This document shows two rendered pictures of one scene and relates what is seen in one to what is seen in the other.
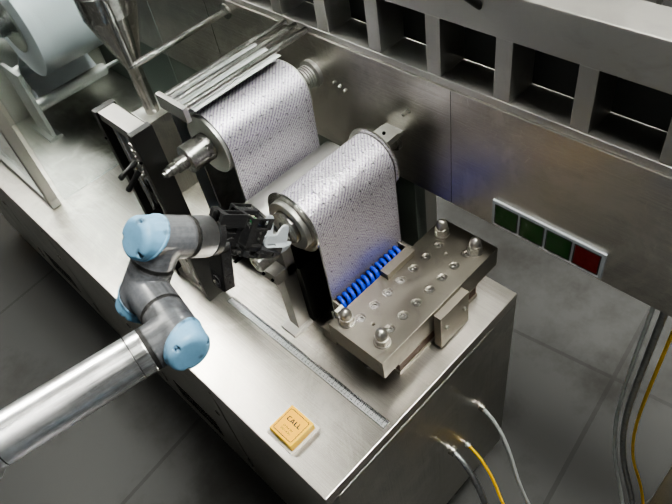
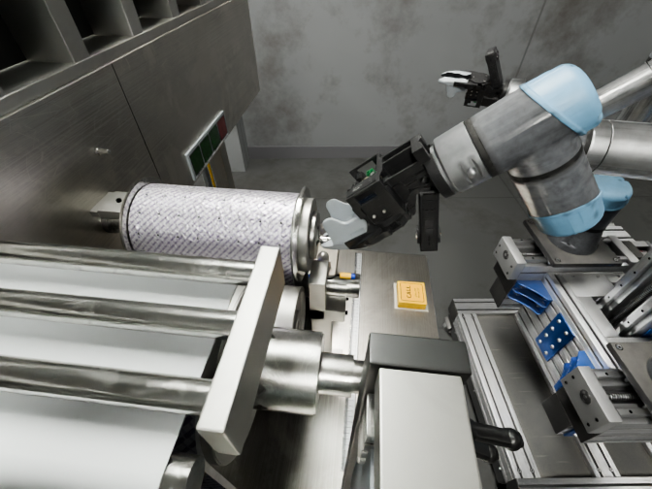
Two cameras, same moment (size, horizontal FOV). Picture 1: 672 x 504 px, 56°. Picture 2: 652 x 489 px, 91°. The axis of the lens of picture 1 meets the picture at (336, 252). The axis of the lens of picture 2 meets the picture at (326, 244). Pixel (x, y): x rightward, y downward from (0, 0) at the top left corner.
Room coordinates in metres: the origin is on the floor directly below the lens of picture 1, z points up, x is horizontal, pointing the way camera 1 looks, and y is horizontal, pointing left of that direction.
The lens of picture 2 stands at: (1.17, 0.35, 1.59)
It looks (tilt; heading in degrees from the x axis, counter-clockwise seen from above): 45 degrees down; 223
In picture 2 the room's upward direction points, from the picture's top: straight up
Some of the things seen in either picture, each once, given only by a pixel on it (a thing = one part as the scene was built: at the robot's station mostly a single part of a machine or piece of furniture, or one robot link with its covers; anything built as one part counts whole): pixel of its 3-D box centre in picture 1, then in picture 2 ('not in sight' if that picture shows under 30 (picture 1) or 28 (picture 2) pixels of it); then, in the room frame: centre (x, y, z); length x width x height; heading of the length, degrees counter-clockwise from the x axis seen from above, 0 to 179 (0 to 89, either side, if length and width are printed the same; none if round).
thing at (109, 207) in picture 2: (386, 134); (116, 204); (1.10, -0.16, 1.28); 0.06 x 0.05 x 0.02; 126
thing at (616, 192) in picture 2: not in sight; (599, 199); (0.00, 0.42, 0.98); 0.13 x 0.12 x 0.14; 18
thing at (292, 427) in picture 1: (292, 427); (410, 294); (0.66, 0.17, 0.91); 0.07 x 0.07 x 0.02; 36
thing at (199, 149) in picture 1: (197, 152); (283, 368); (1.11, 0.25, 1.34); 0.06 x 0.06 x 0.06; 36
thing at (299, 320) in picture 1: (284, 287); (329, 324); (0.93, 0.13, 1.05); 0.06 x 0.05 x 0.31; 126
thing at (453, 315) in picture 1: (452, 318); not in sight; (0.81, -0.23, 0.97); 0.10 x 0.03 x 0.11; 126
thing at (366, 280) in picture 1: (371, 275); not in sight; (0.93, -0.07, 1.03); 0.21 x 0.04 x 0.03; 126
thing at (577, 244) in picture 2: not in sight; (578, 229); (0.01, 0.42, 0.87); 0.15 x 0.15 x 0.10
